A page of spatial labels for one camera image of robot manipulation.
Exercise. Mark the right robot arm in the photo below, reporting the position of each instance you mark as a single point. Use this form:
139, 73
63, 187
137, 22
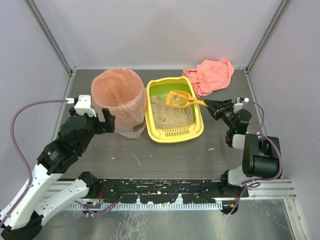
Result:
261, 155

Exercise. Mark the slotted cable duct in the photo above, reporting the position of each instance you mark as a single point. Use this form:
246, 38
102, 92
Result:
176, 206

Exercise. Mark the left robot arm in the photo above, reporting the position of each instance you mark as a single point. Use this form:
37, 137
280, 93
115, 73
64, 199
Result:
25, 216

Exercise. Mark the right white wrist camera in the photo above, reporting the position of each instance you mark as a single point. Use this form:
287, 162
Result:
240, 101

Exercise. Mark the pink cloth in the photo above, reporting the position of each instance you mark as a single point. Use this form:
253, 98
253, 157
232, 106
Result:
209, 76

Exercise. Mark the cat litter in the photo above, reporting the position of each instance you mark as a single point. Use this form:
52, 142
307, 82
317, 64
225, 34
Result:
166, 117

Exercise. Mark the bin with pink bag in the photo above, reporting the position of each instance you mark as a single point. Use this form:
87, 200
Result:
123, 93

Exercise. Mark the yellow green litter box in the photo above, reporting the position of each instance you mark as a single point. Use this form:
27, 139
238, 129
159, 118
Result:
174, 135

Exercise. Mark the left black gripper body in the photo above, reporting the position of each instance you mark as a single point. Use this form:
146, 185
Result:
100, 124

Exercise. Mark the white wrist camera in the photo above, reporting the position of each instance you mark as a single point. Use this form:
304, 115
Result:
240, 101
82, 105

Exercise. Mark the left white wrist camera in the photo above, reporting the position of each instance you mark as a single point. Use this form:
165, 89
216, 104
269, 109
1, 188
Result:
82, 105

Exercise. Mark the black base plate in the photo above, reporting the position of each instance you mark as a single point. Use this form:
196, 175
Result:
160, 191

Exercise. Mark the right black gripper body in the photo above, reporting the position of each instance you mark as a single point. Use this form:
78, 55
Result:
222, 110

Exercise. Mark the orange litter scoop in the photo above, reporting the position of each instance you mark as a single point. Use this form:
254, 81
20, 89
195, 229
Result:
181, 99

